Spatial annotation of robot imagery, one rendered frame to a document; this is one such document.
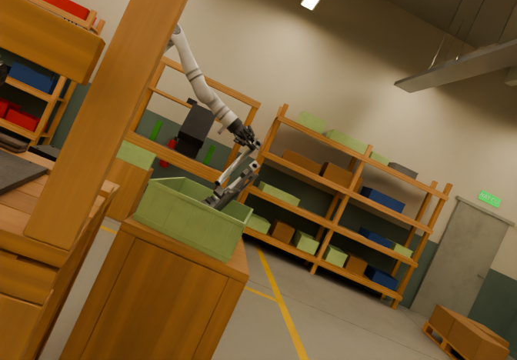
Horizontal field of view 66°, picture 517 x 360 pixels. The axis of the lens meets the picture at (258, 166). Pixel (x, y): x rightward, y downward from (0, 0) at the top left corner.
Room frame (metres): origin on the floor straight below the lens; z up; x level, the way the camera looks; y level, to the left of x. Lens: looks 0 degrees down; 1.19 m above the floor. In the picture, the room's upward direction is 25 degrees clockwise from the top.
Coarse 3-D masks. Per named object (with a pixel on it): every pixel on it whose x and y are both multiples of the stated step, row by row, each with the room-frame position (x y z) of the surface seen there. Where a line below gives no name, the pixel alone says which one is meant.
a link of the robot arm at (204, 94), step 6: (192, 78) 1.78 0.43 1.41; (198, 78) 1.78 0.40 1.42; (204, 78) 1.80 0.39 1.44; (192, 84) 1.79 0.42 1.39; (198, 84) 1.78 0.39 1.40; (204, 84) 1.78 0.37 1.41; (198, 90) 1.77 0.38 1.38; (204, 90) 1.77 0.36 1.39; (210, 90) 1.78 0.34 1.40; (198, 96) 1.78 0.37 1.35; (204, 96) 1.77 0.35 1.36; (210, 96) 1.78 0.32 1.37; (204, 102) 1.78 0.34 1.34
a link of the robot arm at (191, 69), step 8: (176, 32) 1.74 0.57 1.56; (176, 40) 1.74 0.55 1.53; (184, 40) 1.76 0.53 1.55; (184, 48) 1.75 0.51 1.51; (184, 56) 1.76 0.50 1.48; (192, 56) 1.78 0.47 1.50; (184, 64) 1.77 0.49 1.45; (192, 64) 1.77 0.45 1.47; (184, 72) 1.79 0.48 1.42; (192, 72) 1.77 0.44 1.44; (200, 72) 1.79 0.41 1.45
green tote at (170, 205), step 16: (160, 192) 1.56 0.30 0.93; (176, 192) 1.55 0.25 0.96; (192, 192) 2.15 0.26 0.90; (208, 192) 2.15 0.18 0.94; (144, 208) 1.56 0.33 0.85; (160, 208) 1.55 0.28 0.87; (176, 208) 1.55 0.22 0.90; (192, 208) 1.55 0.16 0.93; (208, 208) 1.54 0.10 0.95; (224, 208) 2.15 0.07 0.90; (240, 208) 2.14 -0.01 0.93; (144, 224) 1.56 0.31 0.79; (160, 224) 1.55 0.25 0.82; (176, 224) 1.55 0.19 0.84; (192, 224) 1.55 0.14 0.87; (208, 224) 1.55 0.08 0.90; (224, 224) 1.55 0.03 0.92; (240, 224) 1.54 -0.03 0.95; (192, 240) 1.55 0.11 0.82; (208, 240) 1.55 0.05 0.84; (224, 240) 1.54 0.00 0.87; (224, 256) 1.54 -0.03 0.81
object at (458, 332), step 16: (432, 320) 5.72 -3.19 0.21; (448, 320) 5.38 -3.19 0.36; (464, 320) 5.42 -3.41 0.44; (432, 336) 5.63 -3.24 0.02; (448, 336) 5.21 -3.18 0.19; (464, 336) 4.94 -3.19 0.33; (480, 336) 4.74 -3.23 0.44; (496, 336) 5.31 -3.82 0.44; (448, 352) 5.12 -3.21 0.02; (464, 352) 4.83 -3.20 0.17; (480, 352) 4.67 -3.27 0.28; (496, 352) 4.68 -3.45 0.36
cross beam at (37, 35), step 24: (0, 0) 0.66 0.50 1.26; (24, 0) 0.67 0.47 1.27; (0, 24) 0.66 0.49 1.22; (24, 24) 0.67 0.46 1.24; (48, 24) 0.68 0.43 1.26; (72, 24) 0.69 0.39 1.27; (24, 48) 0.68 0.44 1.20; (48, 48) 0.69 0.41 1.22; (72, 48) 0.69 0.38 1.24; (96, 48) 0.70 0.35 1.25; (72, 72) 0.70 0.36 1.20
